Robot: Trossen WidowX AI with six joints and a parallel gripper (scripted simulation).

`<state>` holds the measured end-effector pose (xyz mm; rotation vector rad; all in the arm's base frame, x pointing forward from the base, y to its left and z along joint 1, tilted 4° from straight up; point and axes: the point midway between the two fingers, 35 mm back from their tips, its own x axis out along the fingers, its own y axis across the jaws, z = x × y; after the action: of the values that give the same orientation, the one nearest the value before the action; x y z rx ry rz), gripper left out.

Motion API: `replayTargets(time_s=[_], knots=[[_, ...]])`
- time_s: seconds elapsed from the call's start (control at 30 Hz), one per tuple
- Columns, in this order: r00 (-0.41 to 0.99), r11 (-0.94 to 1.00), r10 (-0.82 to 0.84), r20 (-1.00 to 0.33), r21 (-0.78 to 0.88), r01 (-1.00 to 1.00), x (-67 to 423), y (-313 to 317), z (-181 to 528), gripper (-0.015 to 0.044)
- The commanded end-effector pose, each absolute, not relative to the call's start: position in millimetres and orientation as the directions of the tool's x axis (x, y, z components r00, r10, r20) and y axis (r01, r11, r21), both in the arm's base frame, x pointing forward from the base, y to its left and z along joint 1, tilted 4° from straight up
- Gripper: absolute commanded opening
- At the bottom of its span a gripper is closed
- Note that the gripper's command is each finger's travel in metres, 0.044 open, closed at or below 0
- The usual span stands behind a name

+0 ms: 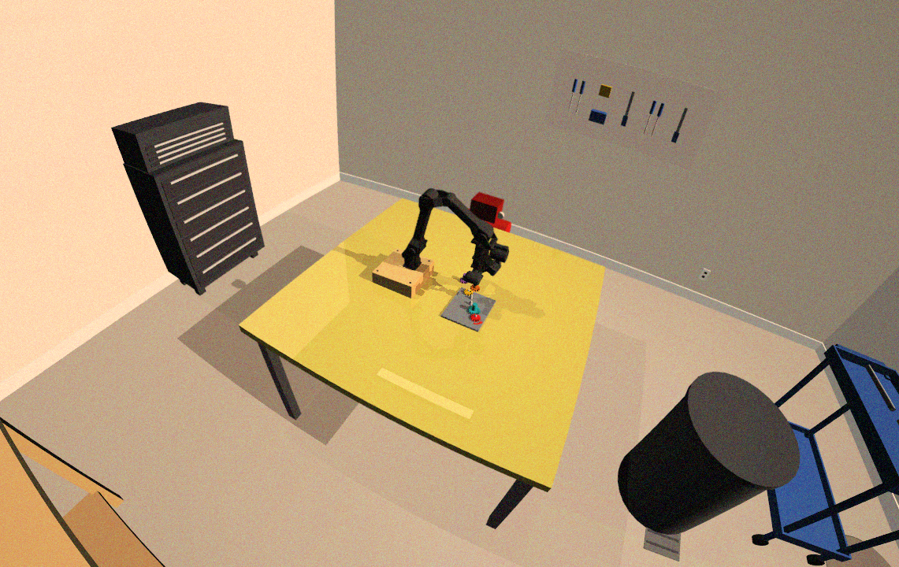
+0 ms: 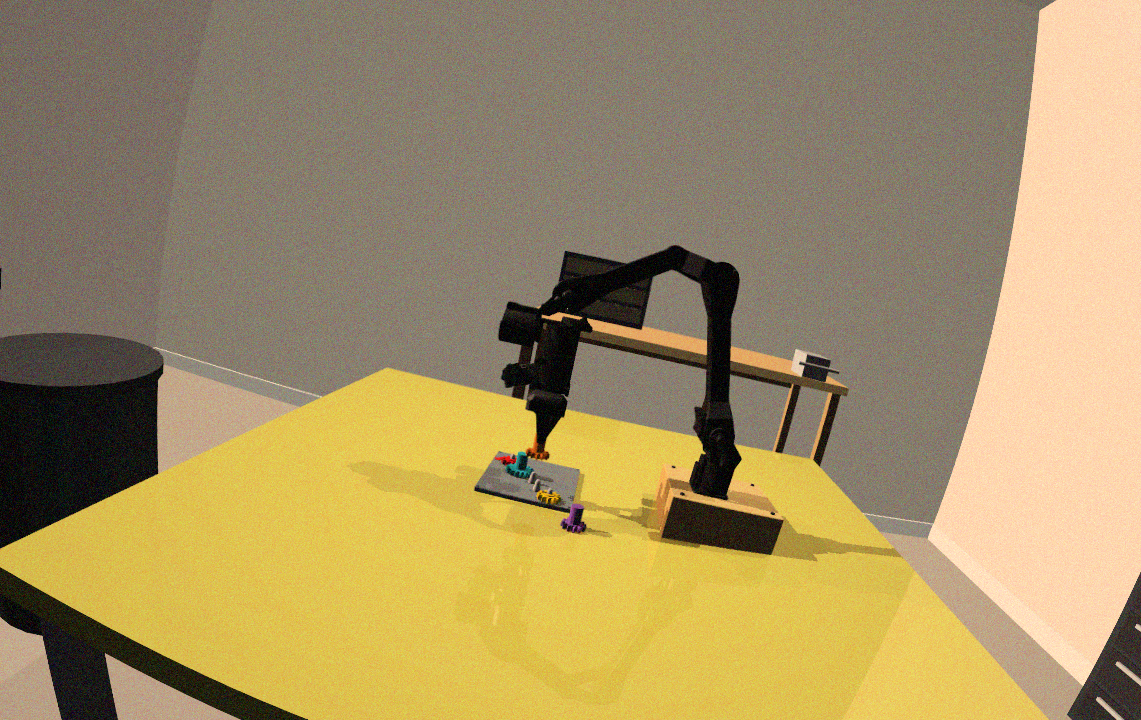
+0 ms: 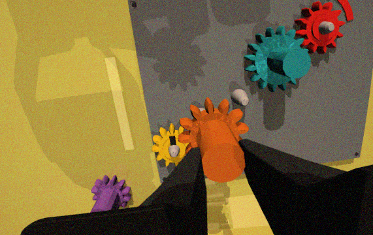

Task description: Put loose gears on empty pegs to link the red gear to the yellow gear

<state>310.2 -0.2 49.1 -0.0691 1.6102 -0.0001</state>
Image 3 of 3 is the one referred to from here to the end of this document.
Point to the yellow gear with black stripe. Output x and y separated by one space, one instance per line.
167 139

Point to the teal gear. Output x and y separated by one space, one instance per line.
277 59

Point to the red gear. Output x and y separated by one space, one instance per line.
309 27

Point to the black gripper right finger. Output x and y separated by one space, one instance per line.
300 197

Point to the purple gear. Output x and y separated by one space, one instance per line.
110 194

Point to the red curved arrow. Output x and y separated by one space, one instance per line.
347 8

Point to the orange gear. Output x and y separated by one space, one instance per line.
216 133

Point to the grey board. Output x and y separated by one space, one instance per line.
189 50

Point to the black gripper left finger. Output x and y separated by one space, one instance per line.
177 207

